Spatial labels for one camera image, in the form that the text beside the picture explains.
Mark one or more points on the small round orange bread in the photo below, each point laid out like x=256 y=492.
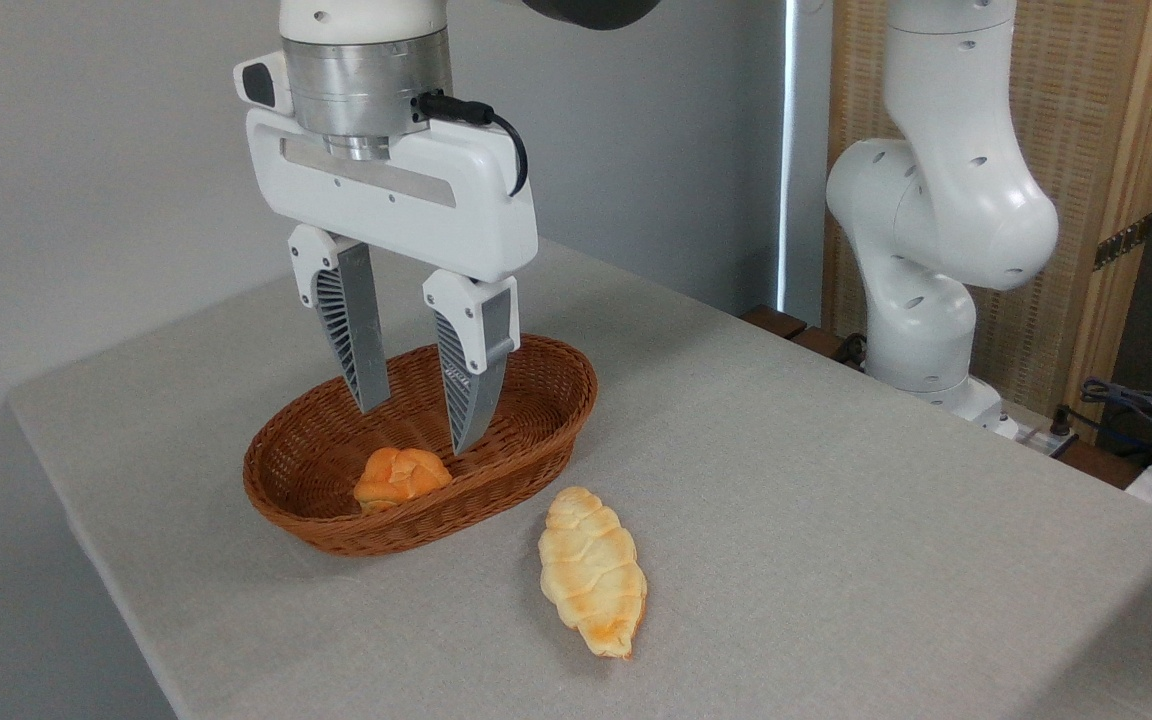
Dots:
x=398 y=478

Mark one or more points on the brown oval wicker basket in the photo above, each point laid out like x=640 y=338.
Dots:
x=546 y=400

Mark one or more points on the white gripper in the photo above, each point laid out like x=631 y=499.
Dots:
x=406 y=205

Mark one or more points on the white power strip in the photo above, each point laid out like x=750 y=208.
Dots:
x=1031 y=430

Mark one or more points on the long pale croissant bread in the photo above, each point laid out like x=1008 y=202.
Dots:
x=591 y=570

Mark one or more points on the metal screen hinge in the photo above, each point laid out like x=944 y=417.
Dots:
x=1124 y=241

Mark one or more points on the dark wooden base board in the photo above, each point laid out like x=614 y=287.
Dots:
x=786 y=325

